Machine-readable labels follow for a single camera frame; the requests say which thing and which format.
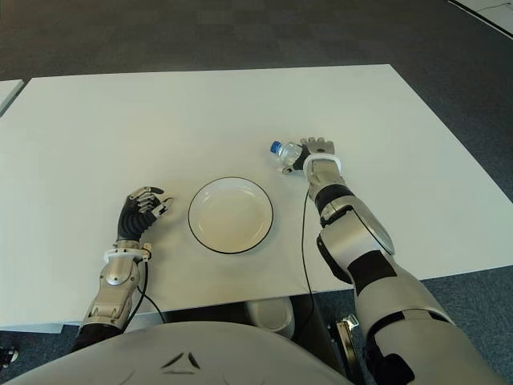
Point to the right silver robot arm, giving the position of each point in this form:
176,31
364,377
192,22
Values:
372,256

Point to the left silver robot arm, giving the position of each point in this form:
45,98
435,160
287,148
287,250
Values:
114,280

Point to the metal stand bracket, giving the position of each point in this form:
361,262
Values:
346,345

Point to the black stand foot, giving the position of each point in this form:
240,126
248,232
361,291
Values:
8,355

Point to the white robot leg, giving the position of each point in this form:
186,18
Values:
272,317

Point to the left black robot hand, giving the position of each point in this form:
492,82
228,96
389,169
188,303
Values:
132,220

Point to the grey robot torso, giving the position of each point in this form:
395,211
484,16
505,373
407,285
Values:
180,357

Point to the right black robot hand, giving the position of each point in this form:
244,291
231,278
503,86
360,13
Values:
318,146

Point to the neighbouring white table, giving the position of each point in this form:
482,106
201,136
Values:
8,94

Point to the white plate black rim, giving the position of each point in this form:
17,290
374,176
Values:
231,214

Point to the clear water bottle blue cap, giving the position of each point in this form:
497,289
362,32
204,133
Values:
286,154

